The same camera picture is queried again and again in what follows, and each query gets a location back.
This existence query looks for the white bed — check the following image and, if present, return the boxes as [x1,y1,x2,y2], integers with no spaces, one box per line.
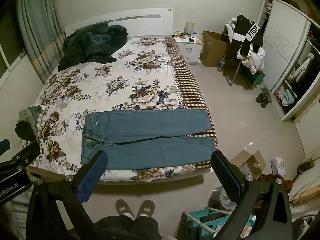
[27,8,218,186]

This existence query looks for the dark cloth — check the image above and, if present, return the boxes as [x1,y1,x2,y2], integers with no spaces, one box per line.
[14,120,38,142]

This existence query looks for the white wardrobe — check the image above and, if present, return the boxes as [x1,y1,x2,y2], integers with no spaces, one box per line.
[257,0,320,122]

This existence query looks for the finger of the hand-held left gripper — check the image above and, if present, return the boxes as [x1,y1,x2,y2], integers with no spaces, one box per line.
[0,142,41,167]
[0,139,11,155]

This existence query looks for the hanging light clothes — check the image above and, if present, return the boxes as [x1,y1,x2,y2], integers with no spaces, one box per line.
[291,52,316,82]

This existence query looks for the dark small box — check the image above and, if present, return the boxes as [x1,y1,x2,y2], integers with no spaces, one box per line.
[297,158,315,175]

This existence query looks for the person's right slipper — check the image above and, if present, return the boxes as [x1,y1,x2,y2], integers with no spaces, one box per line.
[136,199,156,217]

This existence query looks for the white nightstand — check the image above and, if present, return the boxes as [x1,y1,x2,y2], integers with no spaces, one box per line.
[173,35,203,65]

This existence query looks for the dark green blanket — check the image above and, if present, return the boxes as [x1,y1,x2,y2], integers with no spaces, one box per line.
[58,23,128,72]

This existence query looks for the grey striped curtain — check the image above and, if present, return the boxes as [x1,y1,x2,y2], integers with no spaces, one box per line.
[15,0,66,83]

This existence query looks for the black jacket with white stripe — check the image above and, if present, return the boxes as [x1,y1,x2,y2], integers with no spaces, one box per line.
[229,14,264,60]

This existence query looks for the beige table lamp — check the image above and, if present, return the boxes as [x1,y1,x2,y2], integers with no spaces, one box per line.
[184,21,195,36]

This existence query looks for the metal frame chair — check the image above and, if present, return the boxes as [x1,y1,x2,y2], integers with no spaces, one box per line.
[222,24,266,88]

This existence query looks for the folded pastel clothes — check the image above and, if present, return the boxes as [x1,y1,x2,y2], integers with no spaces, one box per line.
[273,84,298,106]

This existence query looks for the pink tissue pack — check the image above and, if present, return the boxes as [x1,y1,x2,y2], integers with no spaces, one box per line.
[270,157,287,176]

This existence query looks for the green storage box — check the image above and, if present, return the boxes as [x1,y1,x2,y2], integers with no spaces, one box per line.
[251,71,266,87]

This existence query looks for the person's left slipper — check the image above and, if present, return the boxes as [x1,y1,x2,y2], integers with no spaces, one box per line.
[115,199,136,218]

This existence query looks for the brown checked bed sheet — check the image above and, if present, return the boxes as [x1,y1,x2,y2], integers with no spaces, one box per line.
[164,36,218,173]

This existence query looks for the person's legs in dark trousers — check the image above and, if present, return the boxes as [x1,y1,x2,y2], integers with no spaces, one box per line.
[93,214,163,240]

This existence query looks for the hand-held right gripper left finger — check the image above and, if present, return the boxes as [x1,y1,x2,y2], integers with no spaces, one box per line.
[25,150,108,240]

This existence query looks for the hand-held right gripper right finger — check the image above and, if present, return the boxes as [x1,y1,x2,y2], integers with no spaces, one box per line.
[211,151,293,240]

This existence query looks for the grey fluffy cloth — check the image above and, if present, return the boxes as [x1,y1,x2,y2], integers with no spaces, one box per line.
[18,106,45,127]

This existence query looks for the blue denim pants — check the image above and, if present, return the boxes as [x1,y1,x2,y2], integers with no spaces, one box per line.
[80,109,216,170]

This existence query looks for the white puffy jacket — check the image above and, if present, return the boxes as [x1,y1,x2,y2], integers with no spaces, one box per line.
[236,47,266,75]

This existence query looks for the reddish brown cloth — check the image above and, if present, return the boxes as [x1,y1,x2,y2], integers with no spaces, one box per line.
[257,174,293,193]

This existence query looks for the small open cardboard box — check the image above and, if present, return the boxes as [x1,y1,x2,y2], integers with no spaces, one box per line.
[229,149,267,180]

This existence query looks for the person's slipper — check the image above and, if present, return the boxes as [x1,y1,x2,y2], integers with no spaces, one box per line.
[136,199,156,217]
[115,199,136,218]

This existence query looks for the large brown cardboard box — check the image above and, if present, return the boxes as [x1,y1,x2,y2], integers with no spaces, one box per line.
[199,31,232,68]

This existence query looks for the grey floor fan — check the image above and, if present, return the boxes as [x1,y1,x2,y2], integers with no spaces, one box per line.
[208,186,238,211]

